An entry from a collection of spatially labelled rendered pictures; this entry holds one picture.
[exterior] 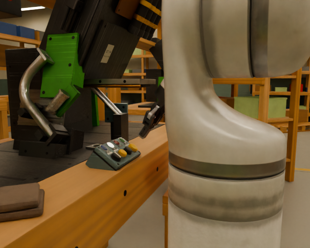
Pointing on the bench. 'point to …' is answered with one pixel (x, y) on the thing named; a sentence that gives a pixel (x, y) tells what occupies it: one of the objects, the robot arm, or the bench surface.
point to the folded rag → (17, 202)
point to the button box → (99, 152)
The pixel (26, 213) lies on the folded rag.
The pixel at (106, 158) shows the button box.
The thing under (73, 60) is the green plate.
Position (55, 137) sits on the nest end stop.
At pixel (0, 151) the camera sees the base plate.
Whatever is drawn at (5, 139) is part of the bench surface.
